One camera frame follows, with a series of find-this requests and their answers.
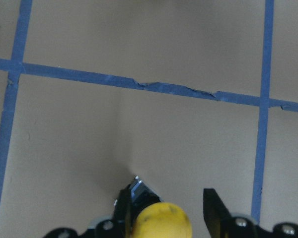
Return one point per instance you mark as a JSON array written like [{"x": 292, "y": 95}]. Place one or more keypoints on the yellow push button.
[{"x": 154, "y": 218}]

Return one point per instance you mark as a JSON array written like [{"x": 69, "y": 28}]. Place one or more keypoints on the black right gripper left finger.
[{"x": 122, "y": 213}]

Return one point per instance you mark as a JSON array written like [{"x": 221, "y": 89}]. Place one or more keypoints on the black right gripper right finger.
[{"x": 217, "y": 217}]

